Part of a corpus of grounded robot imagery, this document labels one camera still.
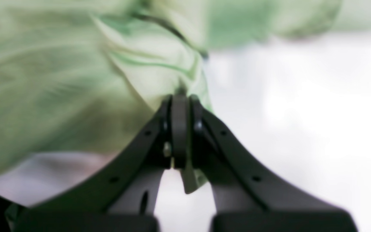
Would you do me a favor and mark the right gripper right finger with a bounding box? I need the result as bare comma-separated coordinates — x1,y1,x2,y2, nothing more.
189,95,357,232

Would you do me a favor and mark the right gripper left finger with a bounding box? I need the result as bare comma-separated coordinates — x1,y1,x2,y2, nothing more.
14,94,188,232

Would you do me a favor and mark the green t-shirt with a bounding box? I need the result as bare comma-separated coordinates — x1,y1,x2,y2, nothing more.
0,0,371,188

